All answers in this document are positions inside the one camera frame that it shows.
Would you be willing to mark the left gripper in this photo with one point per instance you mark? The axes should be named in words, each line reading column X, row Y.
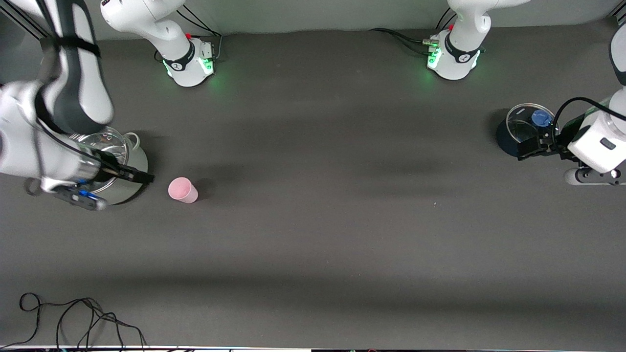
column 551, row 144

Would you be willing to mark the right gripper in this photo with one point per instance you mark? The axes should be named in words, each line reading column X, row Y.
column 111, row 165

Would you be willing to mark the pink plastic cup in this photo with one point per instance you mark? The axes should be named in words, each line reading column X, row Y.
column 182, row 189

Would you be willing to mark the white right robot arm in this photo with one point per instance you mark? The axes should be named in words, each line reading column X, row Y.
column 146, row 19

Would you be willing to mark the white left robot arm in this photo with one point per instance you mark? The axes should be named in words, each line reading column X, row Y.
column 459, row 58

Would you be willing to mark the pale green cooking pot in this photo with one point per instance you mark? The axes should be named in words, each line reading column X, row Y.
column 132, row 171

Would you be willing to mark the glass lid with copper knob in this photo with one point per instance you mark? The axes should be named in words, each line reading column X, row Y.
column 110, row 142

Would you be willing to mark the glass lid with blue knob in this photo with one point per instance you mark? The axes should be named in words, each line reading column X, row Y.
column 521, row 122

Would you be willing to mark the dark blue cooking pot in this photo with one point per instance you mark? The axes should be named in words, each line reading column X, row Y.
column 506, row 139

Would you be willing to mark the dark grey table mat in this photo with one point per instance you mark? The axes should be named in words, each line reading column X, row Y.
column 313, row 220

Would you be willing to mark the metal frame post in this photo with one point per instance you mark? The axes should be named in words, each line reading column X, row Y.
column 19, row 24

